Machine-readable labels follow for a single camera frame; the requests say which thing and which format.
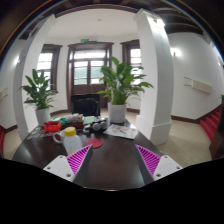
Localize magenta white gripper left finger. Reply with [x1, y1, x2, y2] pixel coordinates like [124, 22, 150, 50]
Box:
[44, 145, 93, 186]

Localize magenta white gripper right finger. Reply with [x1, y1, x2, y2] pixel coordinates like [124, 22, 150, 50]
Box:
[136, 145, 182, 184]

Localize clear bottle yellow cap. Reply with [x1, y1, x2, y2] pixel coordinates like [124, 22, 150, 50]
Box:
[64, 127, 82, 154]

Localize red round coaster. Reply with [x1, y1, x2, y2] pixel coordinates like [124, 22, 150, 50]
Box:
[87, 138, 103, 148]

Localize white mug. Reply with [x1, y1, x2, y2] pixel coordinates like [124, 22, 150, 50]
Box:
[53, 131, 65, 144]

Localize white paper booklet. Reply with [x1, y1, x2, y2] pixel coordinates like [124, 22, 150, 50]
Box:
[104, 124, 138, 139]

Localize white pillar right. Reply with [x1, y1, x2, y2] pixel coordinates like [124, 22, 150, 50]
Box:
[134, 9, 174, 145]

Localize white pillar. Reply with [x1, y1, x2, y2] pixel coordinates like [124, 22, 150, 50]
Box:
[13, 15, 56, 140]
[134, 9, 174, 145]

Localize red box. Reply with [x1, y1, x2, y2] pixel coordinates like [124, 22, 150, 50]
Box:
[44, 121, 62, 132]

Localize stack of small boxes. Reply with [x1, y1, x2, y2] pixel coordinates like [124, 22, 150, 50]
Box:
[62, 113, 84, 129]

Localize green cloth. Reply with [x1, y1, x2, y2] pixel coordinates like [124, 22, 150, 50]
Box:
[83, 116, 95, 125]

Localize grey round device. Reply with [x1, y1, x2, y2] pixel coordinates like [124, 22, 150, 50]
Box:
[92, 120, 107, 131]

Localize black chair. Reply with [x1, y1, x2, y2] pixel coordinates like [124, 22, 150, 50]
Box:
[71, 93, 100, 116]

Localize red carpeted stairs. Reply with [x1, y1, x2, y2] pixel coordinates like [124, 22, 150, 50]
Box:
[200, 108, 221, 140]

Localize green plant white pot left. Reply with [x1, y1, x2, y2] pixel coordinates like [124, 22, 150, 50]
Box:
[20, 69, 56, 126]

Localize green plant white pot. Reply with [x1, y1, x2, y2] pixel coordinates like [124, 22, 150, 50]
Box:
[20, 69, 56, 126]
[99, 56, 153, 124]

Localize green plant white pot right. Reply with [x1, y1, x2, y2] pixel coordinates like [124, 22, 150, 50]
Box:
[99, 56, 153, 124]

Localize dark wooden double door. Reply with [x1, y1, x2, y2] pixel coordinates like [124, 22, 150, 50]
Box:
[66, 41, 113, 108]

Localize left dark framed window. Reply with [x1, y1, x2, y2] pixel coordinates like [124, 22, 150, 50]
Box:
[37, 44, 62, 91]

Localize dark framed window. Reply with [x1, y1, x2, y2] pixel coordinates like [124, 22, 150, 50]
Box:
[121, 40, 141, 66]
[37, 44, 62, 91]

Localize right dark framed window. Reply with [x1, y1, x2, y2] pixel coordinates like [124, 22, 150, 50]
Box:
[121, 40, 141, 66]

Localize white pillar left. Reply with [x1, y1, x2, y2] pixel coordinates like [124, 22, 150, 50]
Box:
[13, 15, 56, 140]

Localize green exit sign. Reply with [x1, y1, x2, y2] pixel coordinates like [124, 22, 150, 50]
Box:
[81, 39, 89, 43]

